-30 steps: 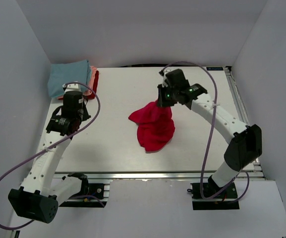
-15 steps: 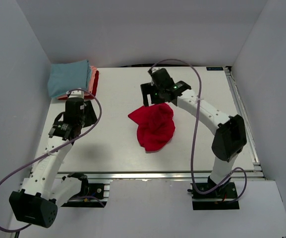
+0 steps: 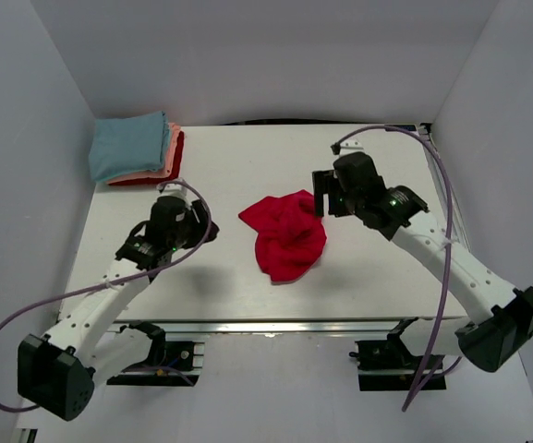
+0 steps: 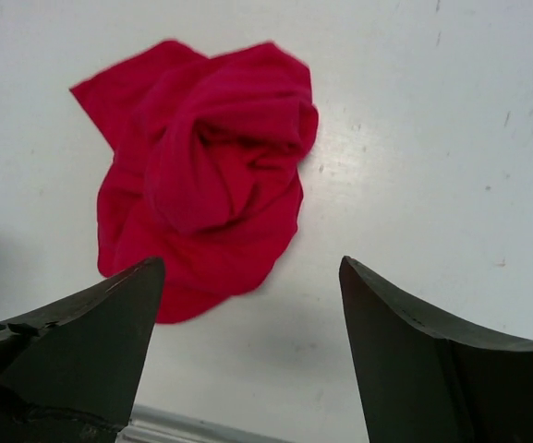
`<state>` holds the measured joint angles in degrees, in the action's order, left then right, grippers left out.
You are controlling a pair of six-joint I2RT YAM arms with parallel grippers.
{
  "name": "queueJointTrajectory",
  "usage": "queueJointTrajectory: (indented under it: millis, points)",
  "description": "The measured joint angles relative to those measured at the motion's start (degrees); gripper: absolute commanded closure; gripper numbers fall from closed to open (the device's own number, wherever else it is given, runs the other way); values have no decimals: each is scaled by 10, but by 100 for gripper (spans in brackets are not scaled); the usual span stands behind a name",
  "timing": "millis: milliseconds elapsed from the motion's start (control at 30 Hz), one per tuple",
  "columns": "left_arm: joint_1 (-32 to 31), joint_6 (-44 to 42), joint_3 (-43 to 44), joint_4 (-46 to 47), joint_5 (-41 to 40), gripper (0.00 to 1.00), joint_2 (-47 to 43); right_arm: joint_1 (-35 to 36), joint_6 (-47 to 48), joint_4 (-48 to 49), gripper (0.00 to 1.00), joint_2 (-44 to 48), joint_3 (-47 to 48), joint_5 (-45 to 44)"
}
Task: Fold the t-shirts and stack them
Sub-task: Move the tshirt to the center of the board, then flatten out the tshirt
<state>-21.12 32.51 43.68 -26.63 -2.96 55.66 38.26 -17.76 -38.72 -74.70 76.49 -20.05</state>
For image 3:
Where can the aluminium table frame rail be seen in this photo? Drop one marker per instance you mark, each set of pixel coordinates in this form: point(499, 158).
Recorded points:
point(327, 327)

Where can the folded light blue t shirt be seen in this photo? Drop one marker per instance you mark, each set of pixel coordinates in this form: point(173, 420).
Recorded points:
point(123, 146)

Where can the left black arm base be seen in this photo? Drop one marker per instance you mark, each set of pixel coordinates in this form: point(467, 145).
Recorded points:
point(173, 363)

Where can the folded dark red t shirt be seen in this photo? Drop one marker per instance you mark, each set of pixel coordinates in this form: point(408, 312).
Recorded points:
point(179, 155)

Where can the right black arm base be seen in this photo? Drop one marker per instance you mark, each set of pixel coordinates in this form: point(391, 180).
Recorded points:
point(384, 362)

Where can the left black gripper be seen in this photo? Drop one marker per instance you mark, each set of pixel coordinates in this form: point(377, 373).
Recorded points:
point(200, 228)

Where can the bright red t shirt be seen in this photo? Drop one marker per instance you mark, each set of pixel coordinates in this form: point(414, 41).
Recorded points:
point(290, 237)

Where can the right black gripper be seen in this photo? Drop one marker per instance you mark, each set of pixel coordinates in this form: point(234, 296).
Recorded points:
point(324, 183)

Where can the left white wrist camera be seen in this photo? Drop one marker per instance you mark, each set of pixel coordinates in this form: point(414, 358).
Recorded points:
point(172, 189)

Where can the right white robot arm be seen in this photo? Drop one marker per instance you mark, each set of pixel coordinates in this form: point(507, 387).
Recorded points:
point(499, 315)

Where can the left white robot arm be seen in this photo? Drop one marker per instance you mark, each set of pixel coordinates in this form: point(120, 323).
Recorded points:
point(60, 370)

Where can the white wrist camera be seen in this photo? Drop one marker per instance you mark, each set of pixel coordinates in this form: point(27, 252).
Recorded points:
point(172, 189)
point(345, 147)

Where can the folded pink t shirt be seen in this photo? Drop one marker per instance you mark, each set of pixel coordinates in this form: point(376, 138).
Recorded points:
point(174, 132)

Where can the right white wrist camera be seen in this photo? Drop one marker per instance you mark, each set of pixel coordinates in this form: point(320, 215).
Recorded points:
point(345, 147)

